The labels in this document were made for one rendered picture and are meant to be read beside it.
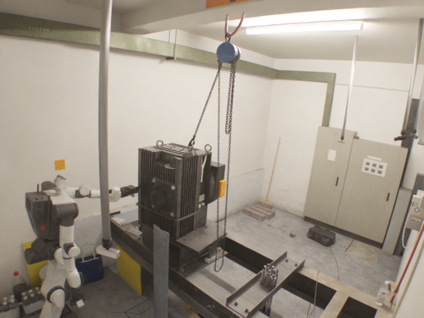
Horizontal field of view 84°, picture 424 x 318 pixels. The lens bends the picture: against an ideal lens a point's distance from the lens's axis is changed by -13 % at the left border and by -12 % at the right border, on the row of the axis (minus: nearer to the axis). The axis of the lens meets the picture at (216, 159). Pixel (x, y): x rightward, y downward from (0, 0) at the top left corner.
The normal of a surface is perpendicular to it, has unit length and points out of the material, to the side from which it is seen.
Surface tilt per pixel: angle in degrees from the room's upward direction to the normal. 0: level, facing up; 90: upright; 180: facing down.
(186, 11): 90
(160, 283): 90
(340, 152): 90
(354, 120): 90
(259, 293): 0
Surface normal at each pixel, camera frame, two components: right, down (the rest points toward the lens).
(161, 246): -0.48, 0.18
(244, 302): 0.08, -0.97
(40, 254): 0.82, 0.21
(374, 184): -0.67, 0.13
